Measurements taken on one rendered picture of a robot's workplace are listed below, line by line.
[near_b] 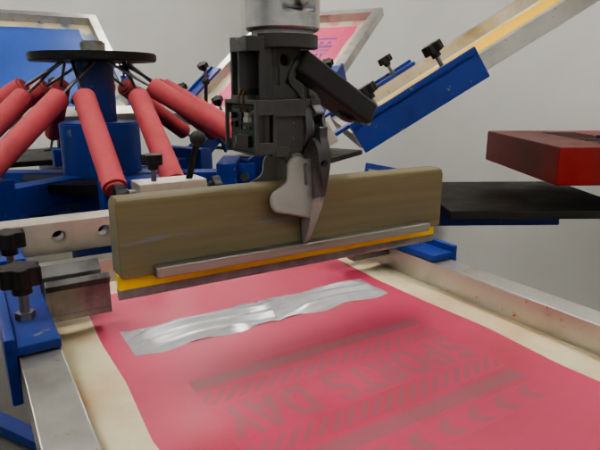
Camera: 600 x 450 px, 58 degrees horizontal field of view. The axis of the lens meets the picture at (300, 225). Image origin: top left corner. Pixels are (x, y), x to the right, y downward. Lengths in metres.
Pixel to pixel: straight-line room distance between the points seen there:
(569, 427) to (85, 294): 0.52
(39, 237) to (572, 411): 0.74
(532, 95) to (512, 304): 2.17
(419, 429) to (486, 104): 2.60
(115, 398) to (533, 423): 0.38
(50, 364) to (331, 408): 0.27
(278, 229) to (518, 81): 2.41
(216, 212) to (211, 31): 4.70
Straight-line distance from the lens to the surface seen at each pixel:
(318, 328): 0.68
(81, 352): 0.67
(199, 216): 0.54
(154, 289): 0.55
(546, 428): 0.55
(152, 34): 5.03
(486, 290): 0.77
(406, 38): 3.45
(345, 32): 2.44
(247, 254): 0.55
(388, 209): 0.66
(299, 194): 0.56
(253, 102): 0.53
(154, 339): 0.66
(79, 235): 0.92
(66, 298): 0.69
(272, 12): 0.55
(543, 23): 1.29
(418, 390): 0.57
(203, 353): 0.63
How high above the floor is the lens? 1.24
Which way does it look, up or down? 15 degrees down
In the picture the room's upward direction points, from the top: straight up
